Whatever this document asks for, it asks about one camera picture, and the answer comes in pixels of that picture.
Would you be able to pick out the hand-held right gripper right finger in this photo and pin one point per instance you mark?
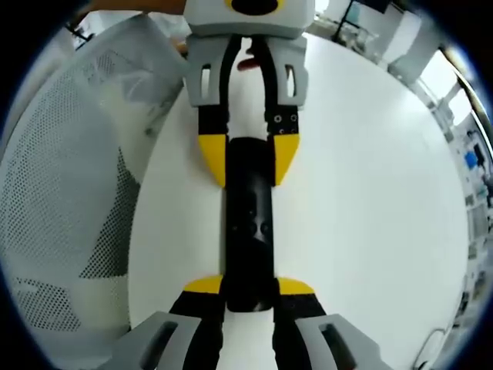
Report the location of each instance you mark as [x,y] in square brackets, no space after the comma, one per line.
[323,343]

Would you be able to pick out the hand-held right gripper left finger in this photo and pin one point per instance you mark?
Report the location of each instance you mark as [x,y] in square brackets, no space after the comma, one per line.
[161,339]

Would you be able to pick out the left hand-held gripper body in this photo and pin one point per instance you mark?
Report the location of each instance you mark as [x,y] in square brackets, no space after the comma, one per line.
[208,19]

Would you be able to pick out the black remote control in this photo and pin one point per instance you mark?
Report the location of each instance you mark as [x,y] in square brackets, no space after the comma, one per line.
[250,173]

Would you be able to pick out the white mesh office chair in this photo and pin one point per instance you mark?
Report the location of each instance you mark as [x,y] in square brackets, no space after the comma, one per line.
[58,154]

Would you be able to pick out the blue box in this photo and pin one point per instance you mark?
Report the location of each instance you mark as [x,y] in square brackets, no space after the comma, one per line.
[470,158]

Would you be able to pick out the wall display board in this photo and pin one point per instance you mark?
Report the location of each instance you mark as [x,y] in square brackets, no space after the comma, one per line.
[475,216]

